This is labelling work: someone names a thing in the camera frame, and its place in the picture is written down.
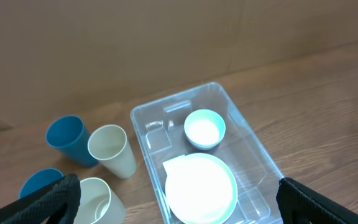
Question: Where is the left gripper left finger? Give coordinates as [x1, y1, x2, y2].
[0, 174, 81, 224]

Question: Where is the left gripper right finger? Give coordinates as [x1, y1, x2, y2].
[276, 177, 358, 224]

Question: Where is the cream cup front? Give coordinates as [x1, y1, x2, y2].
[74, 177, 126, 224]

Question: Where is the cream cup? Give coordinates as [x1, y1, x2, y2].
[88, 124, 137, 179]
[74, 177, 126, 224]

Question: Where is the light blue plate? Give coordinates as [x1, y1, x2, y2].
[165, 153, 238, 224]

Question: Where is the light blue bowl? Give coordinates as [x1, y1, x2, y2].
[184, 109, 226, 150]

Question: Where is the dark blue cup front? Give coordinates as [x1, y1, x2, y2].
[19, 168, 63, 198]

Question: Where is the dark blue cup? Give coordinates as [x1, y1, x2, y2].
[19, 168, 63, 198]
[45, 115, 99, 167]

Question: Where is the dark blue cup rear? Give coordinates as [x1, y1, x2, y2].
[45, 115, 99, 167]

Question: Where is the cream cup rear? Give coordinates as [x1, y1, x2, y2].
[88, 124, 137, 179]

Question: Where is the white label in bin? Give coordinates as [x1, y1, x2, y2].
[163, 155, 186, 175]

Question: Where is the clear plastic storage bin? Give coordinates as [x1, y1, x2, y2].
[131, 82, 283, 223]

